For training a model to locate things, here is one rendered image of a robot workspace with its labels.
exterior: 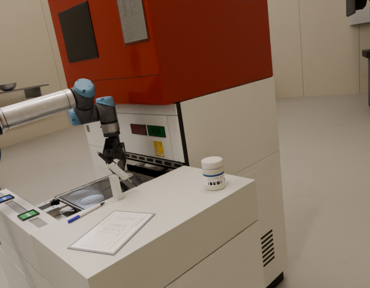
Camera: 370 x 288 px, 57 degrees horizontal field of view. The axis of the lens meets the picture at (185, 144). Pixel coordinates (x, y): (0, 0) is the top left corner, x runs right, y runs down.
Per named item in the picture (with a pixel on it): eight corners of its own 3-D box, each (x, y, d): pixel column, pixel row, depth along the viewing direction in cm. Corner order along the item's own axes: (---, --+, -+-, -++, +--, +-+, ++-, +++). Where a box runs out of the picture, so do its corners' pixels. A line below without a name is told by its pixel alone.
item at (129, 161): (128, 175, 175) (125, 157, 172) (187, 191, 143) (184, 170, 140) (125, 176, 173) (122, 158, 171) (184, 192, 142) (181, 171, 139)
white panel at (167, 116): (97, 168, 203) (83, 102, 193) (193, 195, 144) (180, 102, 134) (93, 170, 201) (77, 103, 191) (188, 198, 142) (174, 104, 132)
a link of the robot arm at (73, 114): (67, 98, 134) (93, 94, 139) (67, 116, 143) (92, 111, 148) (72, 114, 131) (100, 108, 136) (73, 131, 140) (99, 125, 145)
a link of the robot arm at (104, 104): (91, 98, 145) (110, 95, 149) (96, 123, 148) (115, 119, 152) (96, 99, 138) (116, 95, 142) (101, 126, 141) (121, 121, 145)
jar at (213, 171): (214, 181, 118) (210, 155, 115) (230, 184, 112) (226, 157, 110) (200, 188, 113) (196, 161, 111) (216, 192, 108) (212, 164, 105)
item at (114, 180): (126, 192, 119) (119, 156, 116) (132, 194, 116) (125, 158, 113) (111, 199, 115) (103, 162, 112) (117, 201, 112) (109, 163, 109)
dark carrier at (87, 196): (126, 171, 166) (125, 170, 166) (172, 183, 141) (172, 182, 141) (59, 198, 144) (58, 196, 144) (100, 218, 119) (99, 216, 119)
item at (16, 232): (15, 218, 149) (6, 188, 145) (71, 260, 109) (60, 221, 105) (-8, 227, 143) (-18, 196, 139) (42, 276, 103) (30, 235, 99)
